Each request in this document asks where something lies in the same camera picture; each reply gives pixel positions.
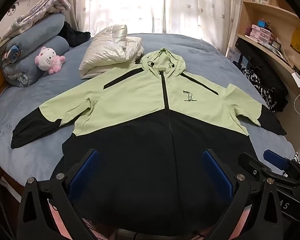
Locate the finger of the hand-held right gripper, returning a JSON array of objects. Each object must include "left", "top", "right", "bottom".
[
  {"left": 237, "top": 152, "right": 273, "bottom": 179},
  {"left": 263, "top": 149, "right": 290, "bottom": 172}
]

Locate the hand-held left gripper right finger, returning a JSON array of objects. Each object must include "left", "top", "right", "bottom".
[{"left": 202, "top": 149, "right": 284, "bottom": 240}]

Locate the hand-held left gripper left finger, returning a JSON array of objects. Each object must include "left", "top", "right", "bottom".
[{"left": 16, "top": 149, "right": 100, "bottom": 240}]

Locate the green and black hooded jacket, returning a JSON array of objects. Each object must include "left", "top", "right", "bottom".
[{"left": 10, "top": 48, "right": 287, "bottom": 238}]

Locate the white paper tag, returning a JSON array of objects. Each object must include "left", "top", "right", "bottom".
[{"left": 291, "top": 71, "right": 300, "bottom": 88}]

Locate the black and white patterned cloth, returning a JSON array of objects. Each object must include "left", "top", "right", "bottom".
[{"left": 241, "top": 67, "right": 277, "bottom": 112}]

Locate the black bag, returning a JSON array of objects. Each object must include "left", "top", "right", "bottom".
[{"left": 235, "top": 38, "right": 289, "bottom": 112}]

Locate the bed with blue-grey sheet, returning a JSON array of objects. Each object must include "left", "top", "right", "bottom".
[{"left": 0, "top": 32, "right": 298, "bottom": 203}]

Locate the blue and white carton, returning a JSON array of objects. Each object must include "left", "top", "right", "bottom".
[{"left": 226, "top": 46, "right": 249, "bottom": 67}]

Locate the colourful small box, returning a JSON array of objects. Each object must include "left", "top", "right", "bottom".
[{"left": 265, "top": 39, "right": 282, "bottom": 53}]

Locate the pink cat plush toy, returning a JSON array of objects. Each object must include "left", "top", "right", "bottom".
[{"left": 34, "top": 46, "right": 66, "bottom": 75}]

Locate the cream folded puffy quilt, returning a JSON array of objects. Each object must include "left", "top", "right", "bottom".
[{"left": 79, "top": 25, "right": 144, "bottom": 79}]

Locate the stack of pink boxes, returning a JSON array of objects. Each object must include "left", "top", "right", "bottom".
[{"left": 245, "top": 24, "right": 275, "bottom": 44}]

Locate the black fuzzy cloth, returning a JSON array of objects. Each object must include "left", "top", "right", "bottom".
[{"left": 57, "top": 21, "right": 91, "bottom": 47}]

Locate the wooden shelf unit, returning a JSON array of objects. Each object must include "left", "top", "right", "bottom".
[{"left": 225, "top": 0, "right": 300, "bottom": 120}]

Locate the white floral blanket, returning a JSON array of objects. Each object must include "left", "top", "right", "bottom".
[{"left": 0, "top": 0, "right": 72, "bottom": 47}]

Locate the thick black cable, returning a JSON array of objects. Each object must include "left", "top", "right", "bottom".
[{"left": 0, "top": 180, "right": 9, "bottom": 240}]

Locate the cartoon wall sticker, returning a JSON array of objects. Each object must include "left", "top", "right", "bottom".
[{"left": 6, "top": 1, "right": 22, "bottom": 15}]

